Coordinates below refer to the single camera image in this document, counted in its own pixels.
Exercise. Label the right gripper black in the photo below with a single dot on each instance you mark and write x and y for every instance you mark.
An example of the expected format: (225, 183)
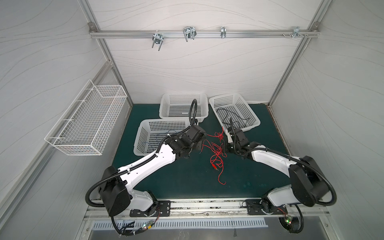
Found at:
(233, 141)

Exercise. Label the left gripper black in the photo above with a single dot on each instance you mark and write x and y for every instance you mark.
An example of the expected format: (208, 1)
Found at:
(198, 146)

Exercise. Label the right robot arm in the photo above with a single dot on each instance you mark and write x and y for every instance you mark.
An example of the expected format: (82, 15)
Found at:
(308, 185)

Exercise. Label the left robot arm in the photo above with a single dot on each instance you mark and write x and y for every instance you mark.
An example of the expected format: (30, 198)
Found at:
(115, 191)

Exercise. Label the white basket back right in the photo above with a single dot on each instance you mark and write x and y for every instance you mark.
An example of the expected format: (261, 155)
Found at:
(234, 106)

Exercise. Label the white basket front left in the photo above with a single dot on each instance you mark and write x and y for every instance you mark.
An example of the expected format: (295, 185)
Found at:
(152, 131)

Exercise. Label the white basket back middle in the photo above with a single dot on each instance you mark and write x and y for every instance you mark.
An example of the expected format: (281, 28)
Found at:
(177, 105)

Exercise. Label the metal hook clamp middle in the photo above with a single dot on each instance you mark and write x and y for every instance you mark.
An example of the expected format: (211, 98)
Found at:
(189, 33)

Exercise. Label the metal hook clamp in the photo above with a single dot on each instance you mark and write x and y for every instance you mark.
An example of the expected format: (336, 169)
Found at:
(189, 33)
(157, 39)
(296, 34)

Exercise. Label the metal hook clamp left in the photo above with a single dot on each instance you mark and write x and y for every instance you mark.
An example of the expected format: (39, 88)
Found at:
(157, 39)

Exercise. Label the metal hook small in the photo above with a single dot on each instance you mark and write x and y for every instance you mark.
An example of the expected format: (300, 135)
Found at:
(223, 32)

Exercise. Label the metal hook clamp right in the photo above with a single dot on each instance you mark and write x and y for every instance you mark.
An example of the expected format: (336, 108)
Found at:
(296, 34)

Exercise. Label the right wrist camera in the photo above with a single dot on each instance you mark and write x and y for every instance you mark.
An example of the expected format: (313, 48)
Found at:
(229, 136)

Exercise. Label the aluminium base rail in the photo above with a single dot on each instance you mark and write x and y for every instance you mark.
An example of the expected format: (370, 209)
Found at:
(194, 208)

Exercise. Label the white wire wall basket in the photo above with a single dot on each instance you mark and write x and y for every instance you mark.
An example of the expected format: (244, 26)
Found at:
(86, 125)

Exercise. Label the white vented cable duct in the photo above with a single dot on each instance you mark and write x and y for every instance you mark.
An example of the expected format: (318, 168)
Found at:
(173, 224)

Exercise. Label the aluminium crossbar rail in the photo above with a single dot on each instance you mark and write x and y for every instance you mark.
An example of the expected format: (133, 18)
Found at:
(201, 34)

